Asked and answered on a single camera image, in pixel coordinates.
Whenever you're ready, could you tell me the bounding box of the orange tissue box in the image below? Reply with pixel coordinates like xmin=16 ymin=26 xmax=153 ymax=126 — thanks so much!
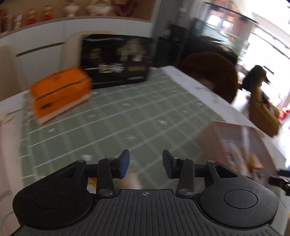
xmin=30 ymin=66 xmax=92 ymax=124

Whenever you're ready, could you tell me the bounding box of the brown upholstered chair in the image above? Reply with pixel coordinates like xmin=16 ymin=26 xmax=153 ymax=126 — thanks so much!
xmin=178 ymin=52 xmax=238 ymax=103

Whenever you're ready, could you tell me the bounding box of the red doll figurine left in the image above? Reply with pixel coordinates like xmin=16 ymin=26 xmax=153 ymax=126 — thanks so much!
xmin=26 ymin=8 xmax=37 ymax=25

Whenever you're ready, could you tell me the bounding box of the white flower vase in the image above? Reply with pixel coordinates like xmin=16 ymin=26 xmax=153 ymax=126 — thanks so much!
xmin=64 ymin=2 xmax=80 ymax=17

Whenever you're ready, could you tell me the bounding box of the beige grain bar packet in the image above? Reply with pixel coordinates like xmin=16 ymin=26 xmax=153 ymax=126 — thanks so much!
xmin=122 ymin=171 xmax=142 ymax=190

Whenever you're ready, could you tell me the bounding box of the black water dispenser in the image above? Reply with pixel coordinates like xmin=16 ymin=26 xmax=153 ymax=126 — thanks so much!
xmin=152 ymin=25 xmax=186 ymax=68

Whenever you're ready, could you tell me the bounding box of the red doll figurine right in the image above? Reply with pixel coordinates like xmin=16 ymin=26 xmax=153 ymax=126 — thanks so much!
xmin=42 ymin=5 xmax=53 ymax=21

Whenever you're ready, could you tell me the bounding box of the green checkered tablecloth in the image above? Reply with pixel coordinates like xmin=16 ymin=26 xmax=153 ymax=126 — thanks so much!
xmin=20 ymin=69 xmax=221 ymax=189

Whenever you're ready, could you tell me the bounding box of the black plum snack bag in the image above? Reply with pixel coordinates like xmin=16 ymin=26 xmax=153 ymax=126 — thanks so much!
xmin=80 ymin=34 xmax=153 ymax=89

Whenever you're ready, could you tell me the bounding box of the red doll figurine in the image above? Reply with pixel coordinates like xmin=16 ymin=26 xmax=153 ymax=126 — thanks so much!
xmin=42 ymin=5 xmax=53 ymax=21
xmin=26 ymin=8 xmax=37 ymax=25

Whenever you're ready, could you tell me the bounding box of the tan armchair with dark clothes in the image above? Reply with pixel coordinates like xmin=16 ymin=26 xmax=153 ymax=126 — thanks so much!
xmin=240 ymin=65 xmax=280 ymax=138

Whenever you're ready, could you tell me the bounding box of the red floral ornament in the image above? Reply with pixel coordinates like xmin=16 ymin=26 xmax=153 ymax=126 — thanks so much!
xmin=112 ymin=0 xmax=137 ymax=17

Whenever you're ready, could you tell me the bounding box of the pink gift box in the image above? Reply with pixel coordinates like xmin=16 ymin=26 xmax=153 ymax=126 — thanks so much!
xmin=197 ymin=121 xmax=277 ymax=185

